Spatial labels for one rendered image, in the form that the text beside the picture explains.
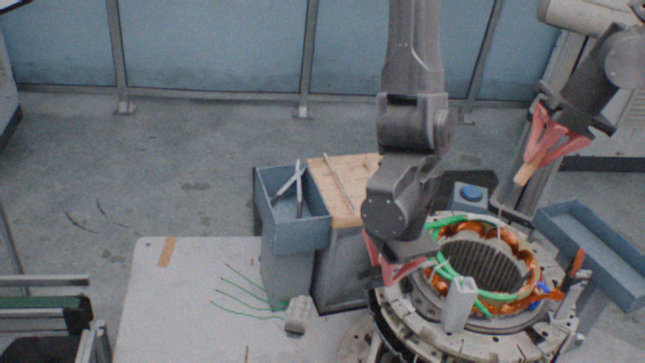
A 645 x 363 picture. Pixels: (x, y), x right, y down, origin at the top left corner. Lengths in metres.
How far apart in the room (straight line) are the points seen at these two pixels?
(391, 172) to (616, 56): 0.27
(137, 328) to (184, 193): 1.57
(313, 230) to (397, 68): 0.48
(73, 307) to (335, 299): 0.56
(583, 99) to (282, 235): 0.56
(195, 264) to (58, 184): 1.64
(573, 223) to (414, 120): 0.69
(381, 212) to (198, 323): 0.68
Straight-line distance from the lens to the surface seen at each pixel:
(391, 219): 0.64
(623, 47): 0.70
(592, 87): 0.78
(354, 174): 1.16
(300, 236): 1.07
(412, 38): 0.66
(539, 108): 0.81
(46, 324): 1.38
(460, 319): 0.86
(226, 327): 1.23
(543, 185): 1.38
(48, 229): 2.67
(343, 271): 1.18
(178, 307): 1.27
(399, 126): 0.66
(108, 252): 2.52
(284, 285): 1.19
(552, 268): 1.05
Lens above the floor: 1.76
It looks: 38 degrees down
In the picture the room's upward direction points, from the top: 8 degrees clockwise
